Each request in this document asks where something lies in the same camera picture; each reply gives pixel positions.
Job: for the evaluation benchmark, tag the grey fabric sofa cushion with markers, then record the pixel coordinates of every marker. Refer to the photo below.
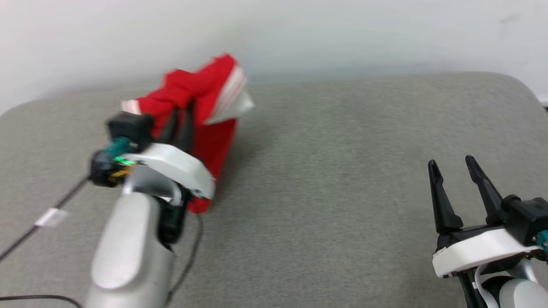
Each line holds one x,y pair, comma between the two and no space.
342,171

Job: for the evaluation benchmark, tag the red garment with white trim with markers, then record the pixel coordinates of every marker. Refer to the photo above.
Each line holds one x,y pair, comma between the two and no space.
205,90

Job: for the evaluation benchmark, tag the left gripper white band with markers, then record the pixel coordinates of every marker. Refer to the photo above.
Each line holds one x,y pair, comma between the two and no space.
180,164

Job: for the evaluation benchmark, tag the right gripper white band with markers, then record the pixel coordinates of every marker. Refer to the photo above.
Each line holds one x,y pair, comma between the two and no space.
475,252

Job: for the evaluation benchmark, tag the teal camera connector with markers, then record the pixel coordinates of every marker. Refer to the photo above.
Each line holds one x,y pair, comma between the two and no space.
120,146
543,239

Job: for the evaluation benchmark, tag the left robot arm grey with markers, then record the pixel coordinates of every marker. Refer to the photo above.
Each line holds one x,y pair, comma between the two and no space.
128,248

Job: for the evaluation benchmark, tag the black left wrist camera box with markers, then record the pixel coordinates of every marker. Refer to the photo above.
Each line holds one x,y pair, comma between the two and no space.
130,126

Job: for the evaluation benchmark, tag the black round left wrist plug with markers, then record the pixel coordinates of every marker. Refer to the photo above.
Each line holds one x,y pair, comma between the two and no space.
102,169

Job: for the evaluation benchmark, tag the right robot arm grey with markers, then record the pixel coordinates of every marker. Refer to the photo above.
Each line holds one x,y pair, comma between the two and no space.
522,295

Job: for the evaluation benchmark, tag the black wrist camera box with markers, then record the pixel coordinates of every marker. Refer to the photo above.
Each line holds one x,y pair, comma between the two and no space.
528,218
130,126

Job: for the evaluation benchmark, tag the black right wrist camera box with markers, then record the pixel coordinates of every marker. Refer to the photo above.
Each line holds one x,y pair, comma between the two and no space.
528,218

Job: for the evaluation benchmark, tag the teal right camera connector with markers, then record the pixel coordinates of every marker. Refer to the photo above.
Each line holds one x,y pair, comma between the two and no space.
543,239

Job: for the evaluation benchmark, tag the teal left camera connector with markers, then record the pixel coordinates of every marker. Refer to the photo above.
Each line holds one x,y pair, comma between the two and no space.
120,146

